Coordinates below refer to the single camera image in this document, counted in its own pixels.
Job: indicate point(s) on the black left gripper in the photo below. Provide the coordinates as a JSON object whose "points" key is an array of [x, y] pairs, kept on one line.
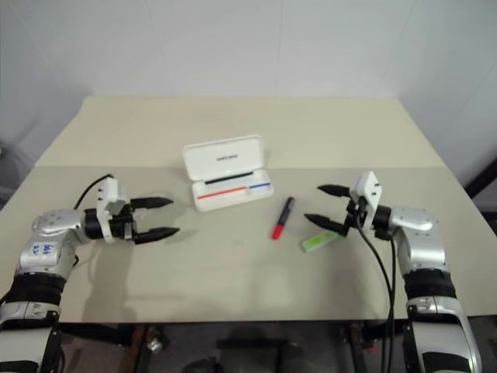
{"points": [[124, 226]]}

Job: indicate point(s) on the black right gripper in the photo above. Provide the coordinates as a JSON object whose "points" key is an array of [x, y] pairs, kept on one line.
{"points": [[356, 217]]}

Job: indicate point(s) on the green eraser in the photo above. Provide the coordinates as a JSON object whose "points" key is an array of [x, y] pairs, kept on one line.
{"points": [[318, 241]]}

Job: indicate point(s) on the black marker with red cap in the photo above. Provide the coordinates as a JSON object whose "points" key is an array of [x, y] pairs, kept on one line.
{"points": [[282, 219]]}

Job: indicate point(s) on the white plastic pencil case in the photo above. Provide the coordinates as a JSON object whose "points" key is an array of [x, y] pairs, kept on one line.
{"points": [[221, 155]]}

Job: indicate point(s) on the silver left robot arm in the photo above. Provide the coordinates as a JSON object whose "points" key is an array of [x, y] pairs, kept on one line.
{"points": [[46, 229]]}

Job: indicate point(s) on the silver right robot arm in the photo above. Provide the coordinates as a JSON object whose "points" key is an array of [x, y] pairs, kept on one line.
{"points": [[423, 248]]}

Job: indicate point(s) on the red and blue pencil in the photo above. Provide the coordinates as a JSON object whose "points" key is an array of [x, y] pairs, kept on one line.
{"points": [[225, 192]]}

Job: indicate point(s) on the thin black pen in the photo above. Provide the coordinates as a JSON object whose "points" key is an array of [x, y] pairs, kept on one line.
{"points": [[229, 178]]}

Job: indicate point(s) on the silver caster wheel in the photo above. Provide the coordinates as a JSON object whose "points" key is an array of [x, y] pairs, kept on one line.
{"points": [[154, 346]]}

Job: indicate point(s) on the black metal stand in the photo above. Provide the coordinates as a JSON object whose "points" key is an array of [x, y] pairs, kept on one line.
{"points": [[483, 182]]}

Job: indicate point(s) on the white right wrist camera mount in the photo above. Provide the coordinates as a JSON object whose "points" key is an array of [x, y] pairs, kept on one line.
{"points": [[369, 190]]}

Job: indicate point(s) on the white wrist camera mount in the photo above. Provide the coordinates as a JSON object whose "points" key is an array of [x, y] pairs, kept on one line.
{"points": [[369, 190], [110, 194]]}

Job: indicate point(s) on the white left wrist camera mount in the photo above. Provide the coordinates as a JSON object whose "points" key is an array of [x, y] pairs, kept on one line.
{"points": [[110, 194]]}

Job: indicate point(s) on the black table frame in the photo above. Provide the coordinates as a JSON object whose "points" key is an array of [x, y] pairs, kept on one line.
{"points": [[116, 334]]}

